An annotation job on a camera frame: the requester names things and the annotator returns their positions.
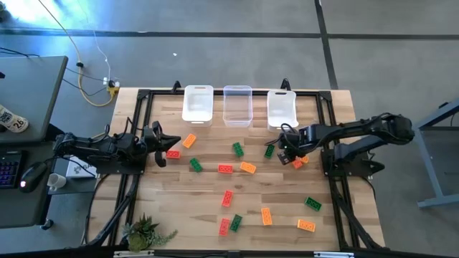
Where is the white printed box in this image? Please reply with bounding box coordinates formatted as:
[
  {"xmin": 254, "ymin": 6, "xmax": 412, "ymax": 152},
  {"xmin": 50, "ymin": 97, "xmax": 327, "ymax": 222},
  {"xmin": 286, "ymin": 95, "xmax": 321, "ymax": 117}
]
[{"xmin": 65, "ymin": 156, "xmax": 98, "ymax": 179}]

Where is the grey metal table frame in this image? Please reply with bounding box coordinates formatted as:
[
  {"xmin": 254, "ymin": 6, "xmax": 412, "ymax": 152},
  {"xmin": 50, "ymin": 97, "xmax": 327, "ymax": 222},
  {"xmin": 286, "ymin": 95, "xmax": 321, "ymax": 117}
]
[{"xmin": 412, "ymin": 100, "xmax": 459, "ymax": 209}]

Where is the dark desk top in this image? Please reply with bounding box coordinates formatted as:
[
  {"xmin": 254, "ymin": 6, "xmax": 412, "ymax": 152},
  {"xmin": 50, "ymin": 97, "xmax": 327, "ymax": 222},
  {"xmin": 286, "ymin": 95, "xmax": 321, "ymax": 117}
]
[{"xmin": 0, "ymin": 141, "xmax": 60, "ymax": 230}]

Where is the white charger cable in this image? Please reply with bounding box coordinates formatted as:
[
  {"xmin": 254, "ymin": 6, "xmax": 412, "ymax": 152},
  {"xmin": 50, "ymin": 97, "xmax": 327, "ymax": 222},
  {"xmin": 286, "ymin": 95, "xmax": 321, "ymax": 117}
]
[{"xmin": 77, "ymin": 0, "xmax": 110, "ymax": 85}]

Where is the grey desk top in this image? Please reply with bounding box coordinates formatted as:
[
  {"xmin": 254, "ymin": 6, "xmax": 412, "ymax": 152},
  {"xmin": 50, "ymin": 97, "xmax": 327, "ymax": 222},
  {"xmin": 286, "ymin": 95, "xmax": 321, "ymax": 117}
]
[{"xmin": 0, "ymin": 55, "xmax": 69, "ymax": 144}]

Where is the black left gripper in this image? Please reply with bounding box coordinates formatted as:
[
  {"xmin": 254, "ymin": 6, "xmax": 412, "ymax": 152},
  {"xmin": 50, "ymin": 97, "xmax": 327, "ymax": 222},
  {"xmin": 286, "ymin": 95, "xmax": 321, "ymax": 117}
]
[{"xmin": 143, "ymin": 120, "xmax": 182, "ymax": 168}]

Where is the silver metal bracket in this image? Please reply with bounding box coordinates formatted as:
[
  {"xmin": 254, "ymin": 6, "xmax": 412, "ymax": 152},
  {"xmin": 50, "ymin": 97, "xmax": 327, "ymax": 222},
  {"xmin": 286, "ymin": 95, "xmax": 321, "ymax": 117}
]
[
  {"xmin": 313, "ymin": 251, "xmax": 355, "ymax": 258},
  {"xmin": 113, "ymin": 249, "xmax": 155, "ymax": 258}
]

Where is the clear plastic bin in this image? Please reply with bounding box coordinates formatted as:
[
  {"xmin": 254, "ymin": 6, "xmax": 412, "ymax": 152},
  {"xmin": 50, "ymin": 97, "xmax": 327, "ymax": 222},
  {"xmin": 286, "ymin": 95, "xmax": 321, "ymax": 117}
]
[{"xmin": 222, "ymin": 85, "xmax": 254, "ymax": 128}]

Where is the black backlit keyboard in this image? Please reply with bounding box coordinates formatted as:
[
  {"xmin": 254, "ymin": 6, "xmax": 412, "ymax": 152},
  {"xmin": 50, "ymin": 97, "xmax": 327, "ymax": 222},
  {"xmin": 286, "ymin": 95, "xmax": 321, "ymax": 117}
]
[{"xmin": 0, "ymin": 150, "xmax": 23, "ymax": 190}]

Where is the white sticker card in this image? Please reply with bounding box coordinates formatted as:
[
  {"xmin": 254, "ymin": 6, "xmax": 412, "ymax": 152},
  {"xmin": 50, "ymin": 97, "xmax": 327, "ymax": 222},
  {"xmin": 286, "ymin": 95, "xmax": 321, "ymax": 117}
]
[{"xmin": 0, "ymin": 103, "xmax": 29, "ymax": 134}]

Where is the white plastic bin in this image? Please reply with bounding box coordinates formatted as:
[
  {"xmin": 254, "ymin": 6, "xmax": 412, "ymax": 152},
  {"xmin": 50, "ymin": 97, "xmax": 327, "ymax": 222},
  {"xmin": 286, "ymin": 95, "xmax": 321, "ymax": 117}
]
[
  {"xmin": 266, "ymin": 89, "xmax": 300, "ymax": 133},
  {"xmin": 181, "ymin": 85, "xmax": 214, "ymax": 127}
]

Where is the white cup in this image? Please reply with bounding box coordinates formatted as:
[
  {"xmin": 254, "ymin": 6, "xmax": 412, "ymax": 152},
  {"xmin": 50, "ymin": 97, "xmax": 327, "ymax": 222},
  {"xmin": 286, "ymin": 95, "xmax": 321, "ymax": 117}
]
[{"xmin": 47, "ymin": 173, "xmax": 67, "ymax": 192}]

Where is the yellow extension cable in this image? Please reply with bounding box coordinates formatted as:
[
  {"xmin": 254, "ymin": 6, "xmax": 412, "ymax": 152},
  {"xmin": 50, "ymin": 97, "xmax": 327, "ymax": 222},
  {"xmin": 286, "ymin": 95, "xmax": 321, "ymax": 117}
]
[{"xmin": 37, "ymin": 0, "xmax": 119, "ymax": 108}]

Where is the black power cable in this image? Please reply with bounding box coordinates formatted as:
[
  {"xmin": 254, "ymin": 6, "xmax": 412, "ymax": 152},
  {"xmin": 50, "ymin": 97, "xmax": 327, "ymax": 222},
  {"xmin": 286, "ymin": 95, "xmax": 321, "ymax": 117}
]
[{"xmin": 62, "ymin": 67, "xmax": 118, "ymax": 97}]

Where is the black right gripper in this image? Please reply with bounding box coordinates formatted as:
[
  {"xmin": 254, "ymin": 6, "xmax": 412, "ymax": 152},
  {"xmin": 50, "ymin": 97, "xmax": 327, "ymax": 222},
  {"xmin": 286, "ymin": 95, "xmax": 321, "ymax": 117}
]
[{"xmin": 277, "ymin": 123, "xmax": 317, "ymax": 166}]

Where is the green succulent plant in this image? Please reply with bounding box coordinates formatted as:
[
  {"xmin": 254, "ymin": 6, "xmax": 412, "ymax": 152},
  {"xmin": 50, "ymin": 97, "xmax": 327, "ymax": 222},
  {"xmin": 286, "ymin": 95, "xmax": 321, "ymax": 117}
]
[{"xmin": 121, "ymin": 213, "xmax": 179, "ymax": 253}]

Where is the black computer mouse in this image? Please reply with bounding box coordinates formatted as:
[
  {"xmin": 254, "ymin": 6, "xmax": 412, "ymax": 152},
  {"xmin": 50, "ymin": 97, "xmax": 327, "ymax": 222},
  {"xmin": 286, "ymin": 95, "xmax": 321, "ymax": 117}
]
[{"xmin": 18, "ymin": 161, "xmax": 48, "ymax": 194}]

